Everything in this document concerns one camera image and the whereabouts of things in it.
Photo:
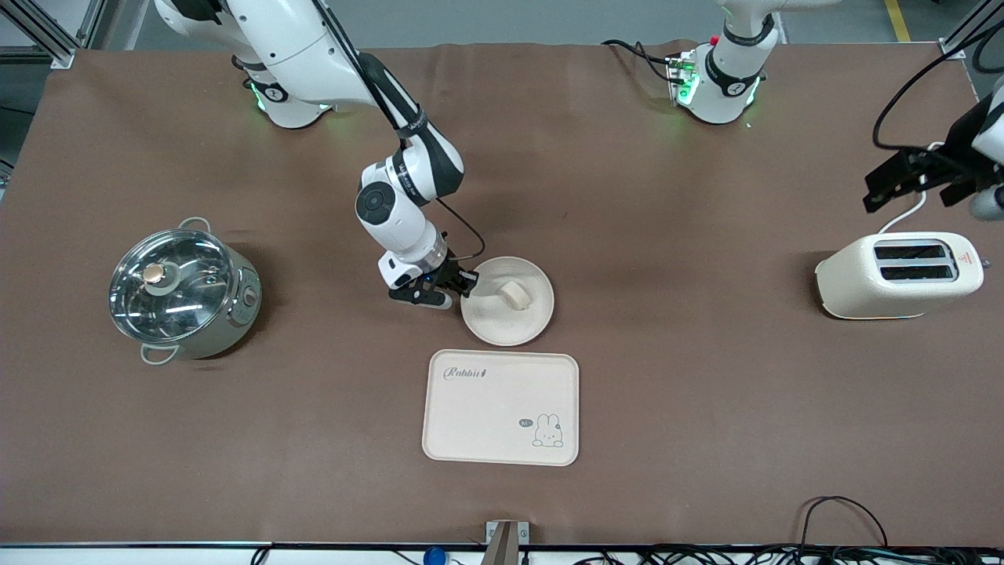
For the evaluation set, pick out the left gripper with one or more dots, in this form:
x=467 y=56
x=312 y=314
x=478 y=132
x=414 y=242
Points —
x=935 y=166

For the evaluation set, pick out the green lit base connector box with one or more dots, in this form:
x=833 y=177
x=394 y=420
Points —
x=681 y=78

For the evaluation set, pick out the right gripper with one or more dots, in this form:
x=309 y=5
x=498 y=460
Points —
x=449 y=271

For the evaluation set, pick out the small pale bun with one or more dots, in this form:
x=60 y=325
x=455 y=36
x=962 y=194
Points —
x=515 y=296

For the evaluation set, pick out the grey metal bracket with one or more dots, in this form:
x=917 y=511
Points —
x=507 y=537

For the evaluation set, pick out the aluminium frame profile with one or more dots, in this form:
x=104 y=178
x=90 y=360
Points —
x=47 y=35

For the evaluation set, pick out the blue round knob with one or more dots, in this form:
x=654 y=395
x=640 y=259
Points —
x=434 y=557

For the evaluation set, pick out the round cream plate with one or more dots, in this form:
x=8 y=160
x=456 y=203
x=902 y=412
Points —
x=502 y=326

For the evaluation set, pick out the cream rabbit print tray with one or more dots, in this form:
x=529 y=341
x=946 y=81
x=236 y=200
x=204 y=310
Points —
x=486 y=416

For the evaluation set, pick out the cream two-slot toaster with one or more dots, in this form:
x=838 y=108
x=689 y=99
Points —
x=886 y=294

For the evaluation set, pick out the brown table mat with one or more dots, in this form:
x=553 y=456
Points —
x=627 y=196

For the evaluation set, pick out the glass pot lid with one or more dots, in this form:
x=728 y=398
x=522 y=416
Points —
x=180 y=302

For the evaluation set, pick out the steel electric cooking pot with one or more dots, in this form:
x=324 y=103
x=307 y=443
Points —
x=235 y=322

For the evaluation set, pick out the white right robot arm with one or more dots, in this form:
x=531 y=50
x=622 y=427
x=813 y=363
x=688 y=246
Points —
x=392 y=204

